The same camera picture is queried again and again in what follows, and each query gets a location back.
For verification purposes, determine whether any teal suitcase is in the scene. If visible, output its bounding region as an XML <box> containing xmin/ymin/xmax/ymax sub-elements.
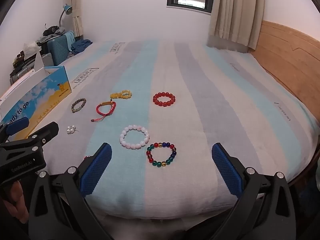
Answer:
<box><xmin>47</xmin><ymin>31</ymin><xmax>75</xmax><ymax>67</ymax></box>

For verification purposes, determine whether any wooden headboard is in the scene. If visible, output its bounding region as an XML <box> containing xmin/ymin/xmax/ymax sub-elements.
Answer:
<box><xmin>250</xmin><ymin>20</ymin><xmax>320</xmax><ymax>140</ymax></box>

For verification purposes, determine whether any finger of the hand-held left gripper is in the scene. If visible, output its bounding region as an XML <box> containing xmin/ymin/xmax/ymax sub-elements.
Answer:
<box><xmin>0</xmin><ymin>116</ymin><xmax>30</xmax><ymax>143</ymax></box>
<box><xmin>10</xmin><ymin>121</ymin><xmax>60</xmax><ymax>153</ymax></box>

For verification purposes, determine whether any wide beige curtain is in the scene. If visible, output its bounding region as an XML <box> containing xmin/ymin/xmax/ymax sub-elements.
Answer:
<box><xmin>206</xmin><ymin>0</ymin><xmax>265</xmax><ymax>53</ymax></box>

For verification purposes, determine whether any yellow bead bracelet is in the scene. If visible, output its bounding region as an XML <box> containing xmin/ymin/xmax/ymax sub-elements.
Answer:
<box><xmin>110</xmin><ymin>89</ymin><xmax>132</xmax><ymax>100</ymax></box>

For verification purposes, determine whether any blue desk lamp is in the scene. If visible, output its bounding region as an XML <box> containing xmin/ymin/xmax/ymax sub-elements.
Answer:
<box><xmin>59</xmin><ymin>4</ymin><xmax>73</xmax><ymax>29</ymax></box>

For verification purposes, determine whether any multicolour glass bead bracelet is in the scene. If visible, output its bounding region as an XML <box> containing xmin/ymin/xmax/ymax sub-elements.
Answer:
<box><xmin>146</xmin><ymin>142</ymin><xmax>177</xmax><ymax>167</ymax></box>

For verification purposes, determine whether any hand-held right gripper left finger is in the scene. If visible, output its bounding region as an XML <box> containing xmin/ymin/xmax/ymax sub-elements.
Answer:
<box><xmin>27</xmin><ymin>142</ymin><xmax>113</xmax><ymax>240</ymax></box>

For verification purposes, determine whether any black bag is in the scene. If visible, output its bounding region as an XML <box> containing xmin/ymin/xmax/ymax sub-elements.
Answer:
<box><xmin>42</xmin><ymin>25</ymin><xmax>66</xmax><ymax>37</ymax></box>

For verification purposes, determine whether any brown wooden bead bracelet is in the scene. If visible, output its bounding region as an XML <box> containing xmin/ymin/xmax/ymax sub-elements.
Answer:
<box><xmin>71</xmin><ymin>98</ymin><xmax>87</xmax><ymax>114</ymax></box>

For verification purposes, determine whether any blue clothes pile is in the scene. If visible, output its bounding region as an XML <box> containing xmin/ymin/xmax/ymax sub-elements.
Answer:
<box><xmin>71</xmin><ymin>39</ymin><xmax>93</xmax><ymax>55</ymax></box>

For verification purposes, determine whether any red cord bracelet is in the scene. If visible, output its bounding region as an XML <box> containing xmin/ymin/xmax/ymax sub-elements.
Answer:
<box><xmin>91</xmin><ymin>100</ymin><xmax>117</xmax><ymax>123</ymax></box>

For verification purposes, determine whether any narrow beige curtain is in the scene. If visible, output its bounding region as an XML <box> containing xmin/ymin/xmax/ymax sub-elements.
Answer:
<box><xmin>64</xmin><ymin>0</ymin><xmax>84</xmax><ymax>40</ymax></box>

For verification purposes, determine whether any person's left hand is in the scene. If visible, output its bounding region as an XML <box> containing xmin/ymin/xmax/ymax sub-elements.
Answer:
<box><xmin>5</xmin><ymin>180</ymin><xmax>29</xmax><ymax>224</ymax></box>

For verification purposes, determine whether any striped bed blanket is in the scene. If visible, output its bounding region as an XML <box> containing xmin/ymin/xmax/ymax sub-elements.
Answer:
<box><xmin>0</xmin><ymin>39</ymin><xmax>319</xmax><ymax>220</ymax></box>

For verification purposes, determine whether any red bead bracelet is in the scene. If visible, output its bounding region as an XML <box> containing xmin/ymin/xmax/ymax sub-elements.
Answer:
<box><xmin>153</xmin><ymin>92</ymin><xmax>176</xmax><ymax>107</ymax></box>

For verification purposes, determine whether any silver suitcase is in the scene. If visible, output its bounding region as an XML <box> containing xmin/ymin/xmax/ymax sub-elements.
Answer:
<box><xmin>10</xmin><ymin>52</ymin><xmax>53</xmax><ymax>85</ymax></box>

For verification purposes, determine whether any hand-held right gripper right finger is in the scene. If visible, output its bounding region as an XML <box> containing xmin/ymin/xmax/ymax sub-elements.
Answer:
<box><xmin>211</xmin><ymin>142</ymin><xmax>300</xmax><ymax>240</ymax></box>

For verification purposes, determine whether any white bead bracelet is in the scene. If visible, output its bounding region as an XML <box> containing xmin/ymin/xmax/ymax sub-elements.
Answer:
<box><xmin>119</xmin><ymin>124</ymin><xmax>150</xmax><ymax>150</ymax></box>

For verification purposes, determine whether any blue and yellow printed box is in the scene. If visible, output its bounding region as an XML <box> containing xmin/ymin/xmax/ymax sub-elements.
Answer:
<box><xmin>0</xmin><ymin>51</ymin><xmax>72</xmax><ymax>140</ymax></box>

